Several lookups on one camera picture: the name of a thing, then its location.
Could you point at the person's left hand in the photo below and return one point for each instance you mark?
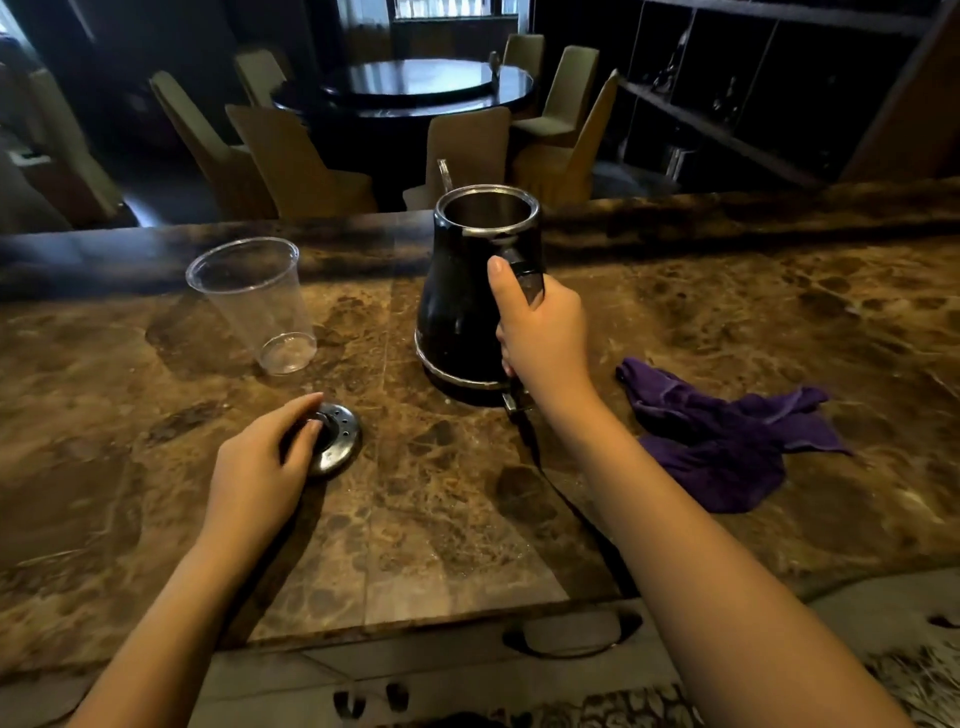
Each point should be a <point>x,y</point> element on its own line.
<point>251,480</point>

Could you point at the person's right forearm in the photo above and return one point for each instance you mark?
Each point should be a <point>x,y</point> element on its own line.
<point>690,585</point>

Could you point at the person's left thumb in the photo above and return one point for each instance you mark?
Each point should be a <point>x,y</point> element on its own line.
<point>306,444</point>

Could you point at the dark round dining table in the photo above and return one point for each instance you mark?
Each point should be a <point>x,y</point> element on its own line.
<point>390,142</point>

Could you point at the purple cloth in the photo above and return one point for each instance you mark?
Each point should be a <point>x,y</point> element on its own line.
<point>720,442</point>

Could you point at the clear plastic cup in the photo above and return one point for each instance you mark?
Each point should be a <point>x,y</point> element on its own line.
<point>259,300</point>

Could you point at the person's right hand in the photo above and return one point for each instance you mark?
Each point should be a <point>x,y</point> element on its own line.
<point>547,345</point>

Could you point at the black electric kettle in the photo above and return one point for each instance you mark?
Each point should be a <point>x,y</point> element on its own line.
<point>457,300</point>

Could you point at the group of beige dining chairs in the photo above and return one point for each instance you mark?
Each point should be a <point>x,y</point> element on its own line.
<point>300,169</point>

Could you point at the window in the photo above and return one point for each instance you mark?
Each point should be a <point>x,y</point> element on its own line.
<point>456,7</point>

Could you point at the small dark table ornament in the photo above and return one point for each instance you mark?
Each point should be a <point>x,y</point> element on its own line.
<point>494,66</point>

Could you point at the dark wooden shelf unit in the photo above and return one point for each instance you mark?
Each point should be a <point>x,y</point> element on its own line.
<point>787,82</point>

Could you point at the person's right thumb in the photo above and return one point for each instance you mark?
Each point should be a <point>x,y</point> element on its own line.
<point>506,289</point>

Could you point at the silver kettle lid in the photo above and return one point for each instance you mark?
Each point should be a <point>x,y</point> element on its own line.
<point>341,442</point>

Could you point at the person's left forearm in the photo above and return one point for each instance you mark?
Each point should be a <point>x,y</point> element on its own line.
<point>165,637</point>

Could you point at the dark glass turntable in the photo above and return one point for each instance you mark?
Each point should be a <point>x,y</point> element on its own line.
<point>409,79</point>

